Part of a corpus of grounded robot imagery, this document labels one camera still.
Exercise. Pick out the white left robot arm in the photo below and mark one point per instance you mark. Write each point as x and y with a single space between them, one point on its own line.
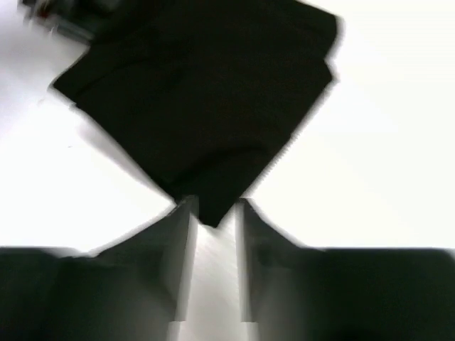
61 17

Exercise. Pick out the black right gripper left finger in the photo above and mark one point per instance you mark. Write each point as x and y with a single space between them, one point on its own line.
133 290

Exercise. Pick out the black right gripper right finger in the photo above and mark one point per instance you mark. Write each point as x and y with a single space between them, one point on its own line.
292 292

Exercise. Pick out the black skirt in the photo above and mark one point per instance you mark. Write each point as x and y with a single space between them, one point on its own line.
203 95

